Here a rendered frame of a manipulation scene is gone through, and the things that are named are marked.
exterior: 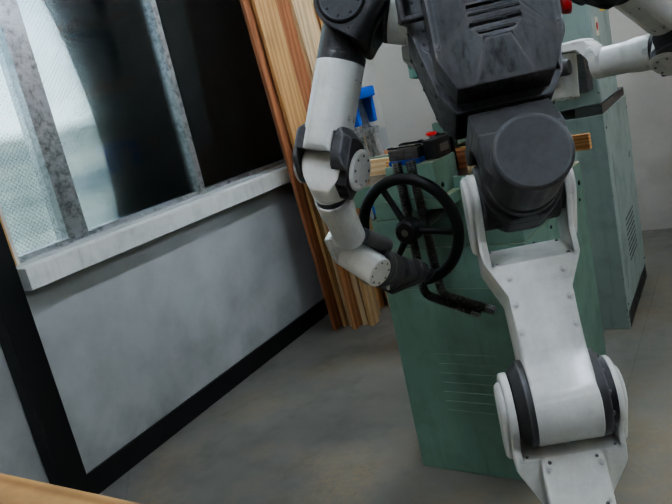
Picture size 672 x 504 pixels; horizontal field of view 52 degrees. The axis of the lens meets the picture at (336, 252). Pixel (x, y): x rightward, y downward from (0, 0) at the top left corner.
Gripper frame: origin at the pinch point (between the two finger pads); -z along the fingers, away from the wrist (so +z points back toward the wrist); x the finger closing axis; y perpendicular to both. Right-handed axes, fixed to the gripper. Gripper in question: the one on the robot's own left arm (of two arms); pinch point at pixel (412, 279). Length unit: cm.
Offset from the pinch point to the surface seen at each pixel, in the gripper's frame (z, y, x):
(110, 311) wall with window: -15, 41, -129
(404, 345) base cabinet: -36.7, -4.4, -25.4
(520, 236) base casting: -20.9, 7.1, 22.3
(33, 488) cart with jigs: 56, -31, -70
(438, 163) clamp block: -4.2, 27.4, 13.2
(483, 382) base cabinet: -41.7, -21.0, -6.6
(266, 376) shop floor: -99, 22, -130
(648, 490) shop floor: -61, -58, 22
